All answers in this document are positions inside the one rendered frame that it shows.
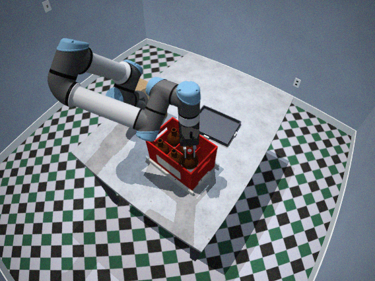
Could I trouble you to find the red crate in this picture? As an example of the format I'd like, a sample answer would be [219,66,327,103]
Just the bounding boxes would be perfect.
[149,122,218,190]

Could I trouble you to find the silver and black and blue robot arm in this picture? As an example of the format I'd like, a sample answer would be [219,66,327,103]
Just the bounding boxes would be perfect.
[48,38,201,142]

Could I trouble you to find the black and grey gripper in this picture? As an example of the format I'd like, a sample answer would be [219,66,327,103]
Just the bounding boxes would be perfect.
[178,113,200,158]

